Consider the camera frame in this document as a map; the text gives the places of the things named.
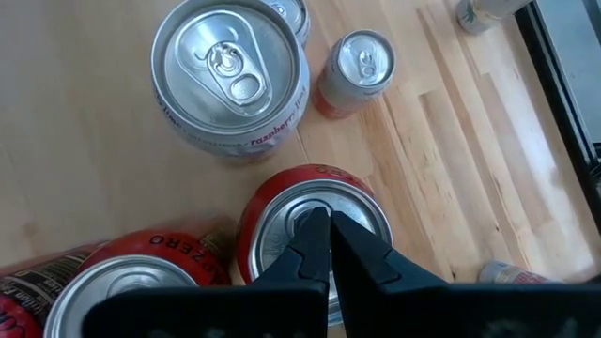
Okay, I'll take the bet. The red Coca-Cola Zero can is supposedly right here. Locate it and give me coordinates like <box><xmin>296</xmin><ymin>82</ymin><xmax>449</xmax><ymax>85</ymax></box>
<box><xmin>236</xmin><ymin>163</ymin><xmax>394</xmax><ymax>328</ymax></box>
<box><xmin>0</xmin><ymin>241</ymin><xmax>109</xmax><ymax>338</ymax></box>
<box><xmin>42</xmin><ymin>214</ymin><xmax>236</xmax><ymax>338</ymax></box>

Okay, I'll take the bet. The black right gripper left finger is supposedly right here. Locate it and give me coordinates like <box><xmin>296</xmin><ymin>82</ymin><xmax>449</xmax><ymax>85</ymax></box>
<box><xmin>82</xmin><ymin>206</ymin><xmax>332</xmax><ymax>338</ymax></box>

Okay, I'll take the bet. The black metal table frame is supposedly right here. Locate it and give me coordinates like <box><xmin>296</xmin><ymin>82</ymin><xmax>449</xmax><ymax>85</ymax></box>
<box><xmin>514</xmin><ymin>0</ymin><xmax>601</xmax><ymax>236</ymax></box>

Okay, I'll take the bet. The wooden shelf with black legs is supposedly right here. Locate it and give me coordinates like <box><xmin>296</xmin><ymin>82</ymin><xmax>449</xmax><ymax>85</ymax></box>
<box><xmin>0</xmin><ymin>0</ymin><xmax>377</xmax><ymax>338</ymax></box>

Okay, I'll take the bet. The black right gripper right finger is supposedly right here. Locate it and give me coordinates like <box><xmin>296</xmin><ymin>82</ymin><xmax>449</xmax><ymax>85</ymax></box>
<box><xmin>330</xmin><ymin>209</ymin><xmax>601</xmax><ymax>338</ymax></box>

